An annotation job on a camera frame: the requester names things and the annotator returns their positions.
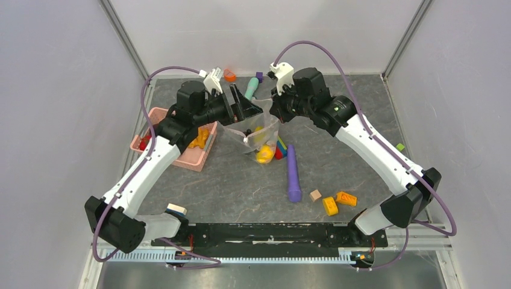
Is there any multicolour brick stack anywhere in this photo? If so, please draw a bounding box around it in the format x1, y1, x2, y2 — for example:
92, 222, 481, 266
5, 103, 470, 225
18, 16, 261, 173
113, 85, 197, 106
274, 136, 287, 160

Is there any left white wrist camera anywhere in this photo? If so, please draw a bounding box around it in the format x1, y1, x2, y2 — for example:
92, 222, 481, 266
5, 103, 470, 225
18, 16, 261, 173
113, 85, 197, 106
198, 67, 224, 96

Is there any tan wooden cube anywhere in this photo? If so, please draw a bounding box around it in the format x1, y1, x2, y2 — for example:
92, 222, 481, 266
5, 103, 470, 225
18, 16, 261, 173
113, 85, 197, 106
309, 190, 322, 202

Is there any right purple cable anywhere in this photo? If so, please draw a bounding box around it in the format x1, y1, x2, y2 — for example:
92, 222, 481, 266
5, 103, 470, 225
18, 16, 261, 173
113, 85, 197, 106
269, 40, 458, 272

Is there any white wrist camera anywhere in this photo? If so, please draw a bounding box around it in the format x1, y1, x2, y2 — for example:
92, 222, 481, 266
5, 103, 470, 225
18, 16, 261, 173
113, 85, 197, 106
198, 67, 224, 96
270, 62, 294, 96

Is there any clear zip top bag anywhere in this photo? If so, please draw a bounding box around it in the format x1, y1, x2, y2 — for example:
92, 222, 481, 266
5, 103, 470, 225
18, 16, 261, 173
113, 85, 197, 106
221, 99, 280, 162

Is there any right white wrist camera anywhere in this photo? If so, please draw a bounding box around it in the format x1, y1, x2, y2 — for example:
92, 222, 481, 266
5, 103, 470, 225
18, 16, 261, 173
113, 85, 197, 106
270, 62, 294, 96

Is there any purple toy microphone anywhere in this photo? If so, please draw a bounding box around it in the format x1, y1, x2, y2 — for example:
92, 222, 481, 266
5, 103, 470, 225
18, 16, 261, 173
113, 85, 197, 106
287, 144, 302, 203

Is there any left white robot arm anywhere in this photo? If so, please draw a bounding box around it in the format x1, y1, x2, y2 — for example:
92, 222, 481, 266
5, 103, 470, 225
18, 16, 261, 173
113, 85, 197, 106
84, 81, 263, 253

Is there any orange wrinkled fruit toy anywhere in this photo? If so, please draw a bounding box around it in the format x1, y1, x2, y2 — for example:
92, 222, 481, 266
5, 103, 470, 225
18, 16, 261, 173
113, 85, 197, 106
188, 127, 210, 149

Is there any yellow starfruit toy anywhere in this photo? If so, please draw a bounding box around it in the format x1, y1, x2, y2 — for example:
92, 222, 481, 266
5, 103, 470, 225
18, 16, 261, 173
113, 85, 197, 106
252, 126, 266, 145

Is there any orange semicircle block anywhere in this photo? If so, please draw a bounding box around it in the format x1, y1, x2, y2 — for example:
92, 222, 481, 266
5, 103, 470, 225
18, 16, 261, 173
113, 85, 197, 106
223, 69, 237, 82

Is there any mint green toy microphone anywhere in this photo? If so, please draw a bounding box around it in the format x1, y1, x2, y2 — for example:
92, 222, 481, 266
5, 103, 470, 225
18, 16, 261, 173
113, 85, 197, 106
244, 77, 259, 101

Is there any purple cube block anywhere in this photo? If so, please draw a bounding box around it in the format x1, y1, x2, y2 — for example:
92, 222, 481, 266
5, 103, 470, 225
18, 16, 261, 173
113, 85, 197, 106
255, 72, 263, 83

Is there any purple cable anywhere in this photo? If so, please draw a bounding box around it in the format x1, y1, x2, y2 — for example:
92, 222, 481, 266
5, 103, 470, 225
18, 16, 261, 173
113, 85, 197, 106
269, 40, 458, 272
92, 66, 222, 271

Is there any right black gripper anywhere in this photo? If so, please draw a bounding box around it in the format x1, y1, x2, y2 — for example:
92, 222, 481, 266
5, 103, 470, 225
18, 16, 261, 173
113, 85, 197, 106
270, 80, 314, 124

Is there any yellow pear toy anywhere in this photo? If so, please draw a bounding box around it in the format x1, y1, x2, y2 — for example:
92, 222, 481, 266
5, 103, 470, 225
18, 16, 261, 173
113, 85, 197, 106
256, 144, 275, 164

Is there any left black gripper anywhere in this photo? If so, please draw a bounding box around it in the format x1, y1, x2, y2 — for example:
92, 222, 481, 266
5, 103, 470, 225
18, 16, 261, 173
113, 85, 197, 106
193, 84, 263, 127

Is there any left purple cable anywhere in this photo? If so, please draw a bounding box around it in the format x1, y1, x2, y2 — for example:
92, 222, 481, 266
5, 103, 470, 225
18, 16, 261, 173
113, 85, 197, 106
92, 66, 222, 271

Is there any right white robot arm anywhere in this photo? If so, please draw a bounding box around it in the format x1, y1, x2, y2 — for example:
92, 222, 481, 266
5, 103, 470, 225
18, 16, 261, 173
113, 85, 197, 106
268, 63, 442, 246

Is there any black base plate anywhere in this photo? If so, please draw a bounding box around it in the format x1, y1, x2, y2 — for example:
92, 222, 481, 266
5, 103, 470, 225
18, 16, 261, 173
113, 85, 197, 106
170, 223, 388, 258

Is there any orange toy brick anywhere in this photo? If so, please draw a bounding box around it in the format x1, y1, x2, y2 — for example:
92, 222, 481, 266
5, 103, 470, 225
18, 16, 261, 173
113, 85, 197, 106
335, 191, 357, 207

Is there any pink plastic basket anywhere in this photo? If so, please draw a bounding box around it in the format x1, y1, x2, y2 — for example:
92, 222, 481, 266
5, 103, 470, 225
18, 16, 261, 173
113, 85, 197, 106
130, 122, 219, 172

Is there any yellow toy brick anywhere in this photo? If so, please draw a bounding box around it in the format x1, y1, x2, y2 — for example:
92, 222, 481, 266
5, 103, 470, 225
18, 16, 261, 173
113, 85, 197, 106
322, 196, 339, 216

